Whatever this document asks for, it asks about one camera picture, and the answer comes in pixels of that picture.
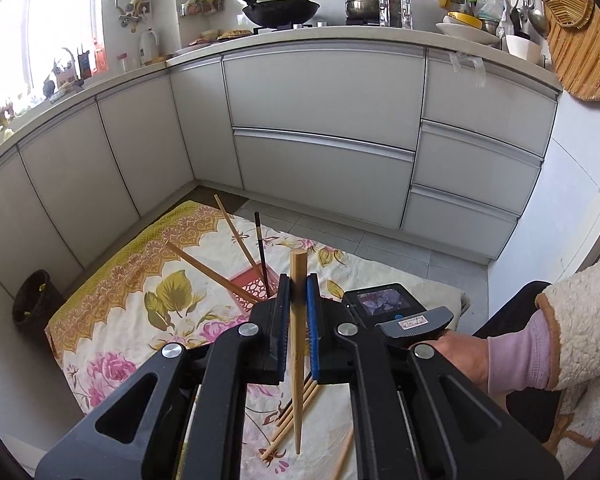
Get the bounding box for floral tablecloth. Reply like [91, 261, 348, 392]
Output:
[44, 200, 471, 480]

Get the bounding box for yellow bowl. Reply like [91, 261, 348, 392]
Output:
[447, 11, 483, 30]

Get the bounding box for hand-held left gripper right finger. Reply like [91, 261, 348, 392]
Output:
[306, 273, 565, 480]

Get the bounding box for person's right hand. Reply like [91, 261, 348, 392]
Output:
[422, 332, 492, 397]

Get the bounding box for small basket with handle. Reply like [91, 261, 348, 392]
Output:
[52, 47, 78, 86]

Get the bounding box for pink perforated utensil holder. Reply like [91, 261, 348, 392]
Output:
[229, 265, 281, 318]

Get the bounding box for clear tape strip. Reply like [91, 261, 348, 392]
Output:
[450, 52, 486, 88]

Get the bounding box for deep white bowl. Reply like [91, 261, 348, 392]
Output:
[505, 35, 543, 65]

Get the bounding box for person's cream fleece jacket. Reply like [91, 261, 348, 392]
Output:
[550, 385, 600, 468]

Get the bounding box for bunch of wooden chopsticks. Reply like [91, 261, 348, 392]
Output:
[165, 194, 356, 480]

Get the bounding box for person's right forearm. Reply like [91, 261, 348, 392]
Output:
[486, 259, 600, 395]

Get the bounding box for kitchen window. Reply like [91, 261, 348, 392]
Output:
[0, 0, 106, 111]

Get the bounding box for black knife block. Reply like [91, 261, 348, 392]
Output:
[76, 46, 93, 80]

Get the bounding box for black trash bin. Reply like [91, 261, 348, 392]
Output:
[11, 269, 66, 346]

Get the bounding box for white thermos jug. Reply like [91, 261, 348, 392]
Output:
[139, 27, 161, 67]

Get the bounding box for grey base cabinet unit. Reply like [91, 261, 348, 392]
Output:
[0, 42, 561, 286]

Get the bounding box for black wok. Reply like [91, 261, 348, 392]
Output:
[220, 0, 321, 28]

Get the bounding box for black gas hob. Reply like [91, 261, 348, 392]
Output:
[252, 19, 381, 36]

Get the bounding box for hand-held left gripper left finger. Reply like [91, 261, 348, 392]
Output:
[34, 274, 292, 480]

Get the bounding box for single light bamboo chopstick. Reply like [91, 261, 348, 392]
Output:
[289, 249, 311, 456]

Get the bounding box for water heater pipes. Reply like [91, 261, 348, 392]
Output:
[112, 0, 151, 28]

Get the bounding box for bamboo mat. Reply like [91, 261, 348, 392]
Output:
[547, 7, 600, 103]

